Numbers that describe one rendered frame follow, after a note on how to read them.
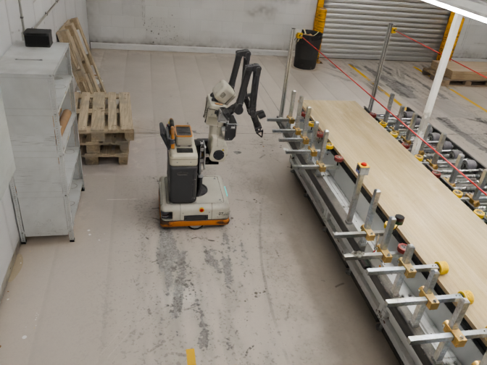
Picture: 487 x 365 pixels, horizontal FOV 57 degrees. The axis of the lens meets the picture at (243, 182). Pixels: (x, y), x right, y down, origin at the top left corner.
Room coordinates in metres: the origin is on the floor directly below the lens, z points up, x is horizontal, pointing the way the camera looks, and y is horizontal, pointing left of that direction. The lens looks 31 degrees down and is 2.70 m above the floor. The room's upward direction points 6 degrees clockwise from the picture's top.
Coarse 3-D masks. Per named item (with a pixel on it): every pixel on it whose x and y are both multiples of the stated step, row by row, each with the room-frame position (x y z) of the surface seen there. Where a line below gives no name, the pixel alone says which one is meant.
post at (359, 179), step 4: (360, 176) 2.88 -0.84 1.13; (364, 176) 2.89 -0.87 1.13; (360, 180) 2.88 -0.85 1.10; (356, 184) 2.90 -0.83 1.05; (360, 184) 2.89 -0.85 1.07; (356, 188) 2.89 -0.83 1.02; (360, 188) 2.89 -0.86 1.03; (356, 192) 2.88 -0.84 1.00; (352, 196) 2.91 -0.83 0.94; (356, 196) 2.88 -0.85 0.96; (352, 200) 2.90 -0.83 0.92; (356, 200) 2.89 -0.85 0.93; (352, 204) 2.88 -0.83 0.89; (356, 204) 2.89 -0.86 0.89; (352, 208) 2.88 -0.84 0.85; (348, 212) 2.91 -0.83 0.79; (352, 212) 2.88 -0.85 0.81; (348, 216) 2.90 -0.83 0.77; (352, 216) 2.89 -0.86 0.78; (348, 220) 2.88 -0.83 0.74; (348, 224) 2.88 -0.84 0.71
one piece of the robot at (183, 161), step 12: (192, 132) 4.03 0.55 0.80; (192, 144) 3.74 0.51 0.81; (168, 156) 3.73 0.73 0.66; (180, 156) 3.51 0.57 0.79; (192, 156) 3.54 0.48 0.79; (168, 168) 3.66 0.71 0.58; (180, 168) 3.51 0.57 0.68; (192, 168) 3.54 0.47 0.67; (168, 180) 3.70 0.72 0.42; (180, 180) 3.51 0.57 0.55; (192, 180) 3.54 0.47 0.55; (180, 192) 3.51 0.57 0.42; (192, 192) 3.54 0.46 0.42
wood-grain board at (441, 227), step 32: (320, 128) 4.22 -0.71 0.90; (352, 128) 4.31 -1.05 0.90; (384, 128) 4.40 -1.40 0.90; (352, 160) 3.59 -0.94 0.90; (384, 160) 3.66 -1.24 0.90; (416, 160) 3.73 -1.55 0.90; (384, 192) 3.09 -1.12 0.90; (416, 192) 3.15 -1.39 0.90; (448, 192) 3.20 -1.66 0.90; (416, 224) 2.69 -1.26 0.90; (448, 224) 2.73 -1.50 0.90; (480, 224) 2.78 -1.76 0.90; (448, 256) 2.35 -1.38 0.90; (480, 256) 2.39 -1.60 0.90; (448, 288) 2.04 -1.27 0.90; (480, 288) 2.07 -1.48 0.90; (480, 320) 1.81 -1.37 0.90
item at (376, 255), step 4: (376, 252) 2.37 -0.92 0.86; (380, 252) 2.37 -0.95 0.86; (392, 252) 2.38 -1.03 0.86; (396, 252) 2.39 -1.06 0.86; (344, 256) 2.29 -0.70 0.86; (348, 256) 2.29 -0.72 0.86; (352, 256) 2.30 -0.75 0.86; (364, 256) 2.32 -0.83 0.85; (368, 256) 2.32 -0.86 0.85; (372, 256) 2.33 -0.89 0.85; (376, 256) 2.34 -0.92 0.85; (380, 256) 2.34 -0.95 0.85; (396, 256) 2.37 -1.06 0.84; (400, 256) 2.38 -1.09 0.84; (344, 260) 2.28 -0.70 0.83; (348, 260) 2.29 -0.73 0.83
